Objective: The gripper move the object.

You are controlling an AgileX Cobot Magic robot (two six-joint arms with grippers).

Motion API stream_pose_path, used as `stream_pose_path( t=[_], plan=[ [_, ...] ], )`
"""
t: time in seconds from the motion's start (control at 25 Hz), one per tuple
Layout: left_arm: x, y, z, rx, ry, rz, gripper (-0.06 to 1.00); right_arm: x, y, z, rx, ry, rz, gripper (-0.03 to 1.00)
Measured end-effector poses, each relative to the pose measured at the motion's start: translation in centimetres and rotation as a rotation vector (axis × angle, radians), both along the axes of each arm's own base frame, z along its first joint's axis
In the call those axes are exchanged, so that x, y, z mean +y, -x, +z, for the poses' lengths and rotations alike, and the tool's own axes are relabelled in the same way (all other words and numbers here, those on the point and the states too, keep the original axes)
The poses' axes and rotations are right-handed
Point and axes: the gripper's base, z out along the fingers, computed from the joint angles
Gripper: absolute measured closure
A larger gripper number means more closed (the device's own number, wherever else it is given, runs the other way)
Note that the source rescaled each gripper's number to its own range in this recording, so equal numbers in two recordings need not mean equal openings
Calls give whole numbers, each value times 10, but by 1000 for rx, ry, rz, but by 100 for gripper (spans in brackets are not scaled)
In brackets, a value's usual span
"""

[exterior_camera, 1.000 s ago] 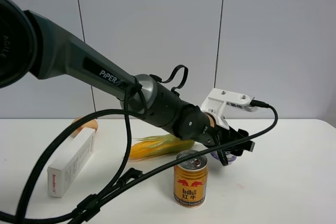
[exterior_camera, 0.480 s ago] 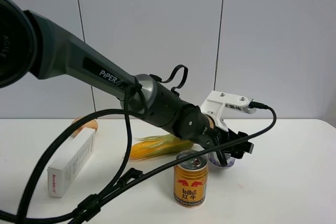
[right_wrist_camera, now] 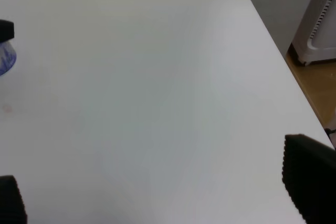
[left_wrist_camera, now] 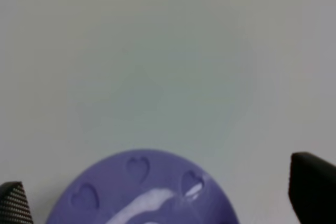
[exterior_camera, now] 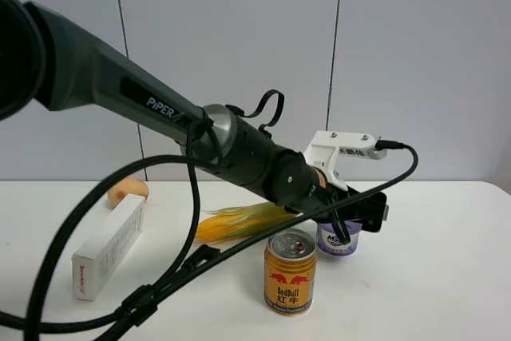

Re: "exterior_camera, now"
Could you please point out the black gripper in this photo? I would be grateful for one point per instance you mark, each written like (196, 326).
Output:
(370, 212)

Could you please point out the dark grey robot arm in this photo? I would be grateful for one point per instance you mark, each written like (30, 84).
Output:
(47, 58)

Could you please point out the gold Red Bull can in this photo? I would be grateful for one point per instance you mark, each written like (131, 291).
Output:
(289, 272)

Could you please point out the corn cob with husk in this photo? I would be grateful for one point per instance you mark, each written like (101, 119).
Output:
(234, 223)

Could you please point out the beige peach fruit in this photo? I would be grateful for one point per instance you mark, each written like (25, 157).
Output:
(124, 187)

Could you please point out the white toothpaste box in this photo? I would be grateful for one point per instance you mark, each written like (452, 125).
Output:
(99, 256)

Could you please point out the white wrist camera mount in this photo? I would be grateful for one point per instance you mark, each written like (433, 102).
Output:
(325, 148)

